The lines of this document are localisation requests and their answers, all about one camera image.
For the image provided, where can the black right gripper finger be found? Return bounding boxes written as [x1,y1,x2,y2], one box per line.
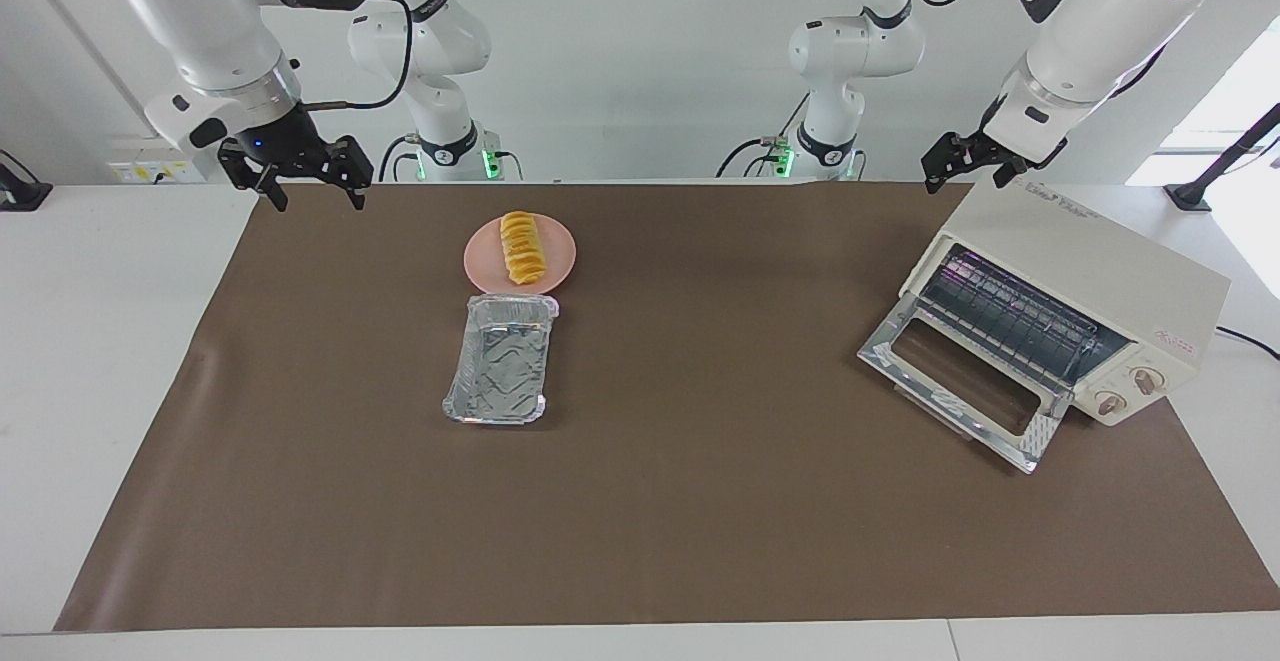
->
[325,136,374,210]
[218,139,289,214]

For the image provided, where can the golden braided bread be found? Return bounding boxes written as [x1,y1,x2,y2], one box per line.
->
[499,210,546,287]

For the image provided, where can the aluminium foil tray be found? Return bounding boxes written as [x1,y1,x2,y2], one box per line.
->
[442,293,561,426]

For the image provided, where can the cream toaster oven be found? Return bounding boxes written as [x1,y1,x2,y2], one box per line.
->
[900,181,1233,428]

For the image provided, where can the glass oven door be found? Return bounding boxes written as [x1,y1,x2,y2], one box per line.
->
[857,296,1076,474]

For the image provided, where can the black stand with slanted pole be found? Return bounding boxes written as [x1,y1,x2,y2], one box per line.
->
[1165,104,1280,212]

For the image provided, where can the black stand with flat foot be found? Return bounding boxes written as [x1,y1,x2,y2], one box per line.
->
[0,149,53,212]

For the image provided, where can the pink round plate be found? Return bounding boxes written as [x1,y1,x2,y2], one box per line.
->
[463,213,578,296]

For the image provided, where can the brown table mat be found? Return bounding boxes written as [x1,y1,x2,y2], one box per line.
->
[55,181,1280,632]

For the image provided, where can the black right arm base cables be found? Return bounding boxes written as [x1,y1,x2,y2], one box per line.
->
[378,134,523,183]

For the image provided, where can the black arm base cables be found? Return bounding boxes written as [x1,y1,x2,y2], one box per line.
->
[378,134,523,183]
[715,91,809,180]

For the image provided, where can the white wall socket box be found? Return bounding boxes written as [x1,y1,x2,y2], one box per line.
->
[105,134,211,185]

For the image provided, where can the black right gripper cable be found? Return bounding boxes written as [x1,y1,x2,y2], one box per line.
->
[300,0,414,112]

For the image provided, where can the black left arm base cables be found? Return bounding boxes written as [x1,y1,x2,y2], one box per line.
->
[715,91,809,180]

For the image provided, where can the white wall cable duct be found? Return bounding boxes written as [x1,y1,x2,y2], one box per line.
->
[5,0,163,139]

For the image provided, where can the black oven power cable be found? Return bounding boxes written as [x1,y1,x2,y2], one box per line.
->
[1215,326,1280,360]

